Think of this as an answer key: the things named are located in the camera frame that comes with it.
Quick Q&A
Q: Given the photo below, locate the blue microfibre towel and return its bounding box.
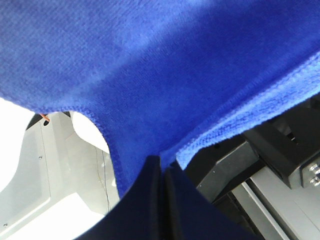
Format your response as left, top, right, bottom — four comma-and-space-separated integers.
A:
0, 0, 320, 196

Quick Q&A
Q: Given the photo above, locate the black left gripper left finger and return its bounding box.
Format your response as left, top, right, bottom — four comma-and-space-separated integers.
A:
77, 155, 160, 240

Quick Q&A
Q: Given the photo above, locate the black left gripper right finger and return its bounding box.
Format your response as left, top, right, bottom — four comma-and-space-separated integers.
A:
164, 166, 255, 240

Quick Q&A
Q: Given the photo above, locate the black and grey robot base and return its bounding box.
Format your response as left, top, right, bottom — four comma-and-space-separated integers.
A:
185, 95, 320, 240

